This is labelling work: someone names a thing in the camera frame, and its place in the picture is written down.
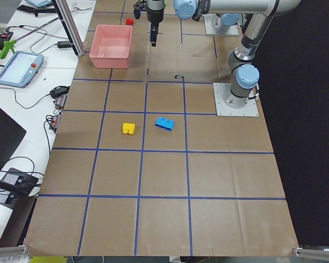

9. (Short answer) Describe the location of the green handled grabber tool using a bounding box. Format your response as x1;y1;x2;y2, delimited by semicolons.
0;39;17;59

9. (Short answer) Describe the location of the yellow toy block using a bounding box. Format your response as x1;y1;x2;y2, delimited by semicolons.
122;123;136;135

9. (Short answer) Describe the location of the black monitor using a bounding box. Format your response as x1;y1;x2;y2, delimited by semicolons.
0;108;26;170

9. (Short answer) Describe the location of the aluminium frame post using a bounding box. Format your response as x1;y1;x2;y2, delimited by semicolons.
52;0;85;57

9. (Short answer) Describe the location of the pink plastic box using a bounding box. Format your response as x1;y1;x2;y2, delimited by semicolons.
89;25;132;69

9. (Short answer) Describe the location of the robot teach pendant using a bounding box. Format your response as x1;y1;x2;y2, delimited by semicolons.
0;51;44;88

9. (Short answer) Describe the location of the blue toy block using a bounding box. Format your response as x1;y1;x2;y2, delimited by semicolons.
155;117;175;131

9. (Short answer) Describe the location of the usb hub with cables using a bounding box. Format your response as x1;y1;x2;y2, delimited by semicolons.
46;85;70;133

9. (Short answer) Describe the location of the red toy block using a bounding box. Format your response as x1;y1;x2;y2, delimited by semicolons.
126;18;134;25

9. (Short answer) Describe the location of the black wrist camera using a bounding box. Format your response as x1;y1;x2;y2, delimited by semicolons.
133;0;146;19

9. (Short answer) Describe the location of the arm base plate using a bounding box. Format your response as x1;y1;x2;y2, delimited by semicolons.
213;83;259;117
203;13;239;37

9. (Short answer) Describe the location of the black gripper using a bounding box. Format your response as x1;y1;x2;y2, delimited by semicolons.
146;0;165;47

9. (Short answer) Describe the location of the black power adapter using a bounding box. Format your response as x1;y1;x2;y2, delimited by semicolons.
56;41;71;49

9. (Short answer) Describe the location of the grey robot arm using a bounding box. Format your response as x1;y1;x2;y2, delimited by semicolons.
173;1;300;109
213;13;239;31

